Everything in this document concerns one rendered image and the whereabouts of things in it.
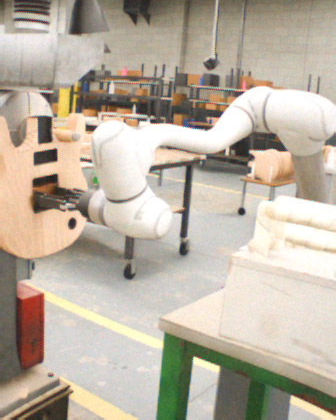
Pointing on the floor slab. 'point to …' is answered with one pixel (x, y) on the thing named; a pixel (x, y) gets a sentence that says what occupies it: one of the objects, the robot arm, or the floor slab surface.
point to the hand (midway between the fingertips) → (46, 193)
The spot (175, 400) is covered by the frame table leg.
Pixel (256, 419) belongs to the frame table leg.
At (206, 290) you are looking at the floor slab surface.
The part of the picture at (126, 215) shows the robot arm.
